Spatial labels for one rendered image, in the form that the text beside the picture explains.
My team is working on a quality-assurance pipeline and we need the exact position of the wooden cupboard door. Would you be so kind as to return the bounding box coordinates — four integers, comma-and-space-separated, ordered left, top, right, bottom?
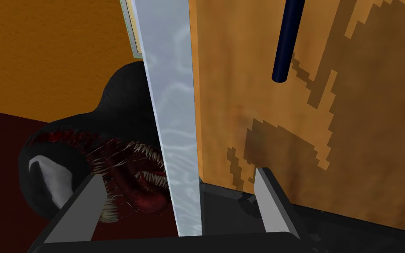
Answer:
188, 0, 405, 237

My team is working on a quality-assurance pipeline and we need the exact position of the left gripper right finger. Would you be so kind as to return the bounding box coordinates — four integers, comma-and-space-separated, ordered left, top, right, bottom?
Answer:
253, 166, 311, 243

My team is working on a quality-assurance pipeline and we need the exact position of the dark blue bar handle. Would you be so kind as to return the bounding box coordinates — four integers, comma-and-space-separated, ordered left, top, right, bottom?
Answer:
271, 0, 306, 84

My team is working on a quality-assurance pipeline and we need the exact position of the black toothed monster head figure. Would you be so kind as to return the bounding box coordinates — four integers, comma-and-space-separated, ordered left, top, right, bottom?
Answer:
18, 60, 172, 224

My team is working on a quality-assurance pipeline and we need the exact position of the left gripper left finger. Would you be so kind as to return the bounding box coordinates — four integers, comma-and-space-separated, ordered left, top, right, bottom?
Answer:
28, 173, 107, 252

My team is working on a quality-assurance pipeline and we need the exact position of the pale framed wall picture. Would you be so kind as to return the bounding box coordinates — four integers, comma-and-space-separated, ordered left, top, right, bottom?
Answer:
119, 0, 144, 60

